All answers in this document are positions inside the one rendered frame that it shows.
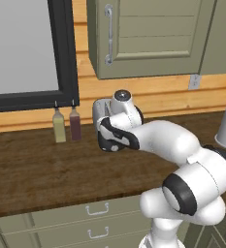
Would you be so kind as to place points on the deep olive drawer front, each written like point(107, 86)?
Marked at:
point(59, 235)

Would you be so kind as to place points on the olive wall cupboard door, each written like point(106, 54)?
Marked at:
point(156, 35)

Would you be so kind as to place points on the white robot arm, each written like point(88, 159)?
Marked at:
point(169, 142)

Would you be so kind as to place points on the dark red sauce bottle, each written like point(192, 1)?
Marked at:
point(75, 127)

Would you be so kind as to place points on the olive base cupboard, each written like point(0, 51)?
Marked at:
point(211, 237)

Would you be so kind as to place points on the grey wall socket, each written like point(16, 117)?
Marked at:
point(194, 81)

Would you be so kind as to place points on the shallow olive drawer front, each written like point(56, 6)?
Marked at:
point(59, 214)

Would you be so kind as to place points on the black framed window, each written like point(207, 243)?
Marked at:
point(63, 48)

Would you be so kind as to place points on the silver toaster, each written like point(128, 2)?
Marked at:
point(100, 108)

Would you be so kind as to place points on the yellow-green sauce bottle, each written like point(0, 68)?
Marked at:
point(59, 129)

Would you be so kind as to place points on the plain olive cupboard door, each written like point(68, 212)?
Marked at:
point(221, 38)

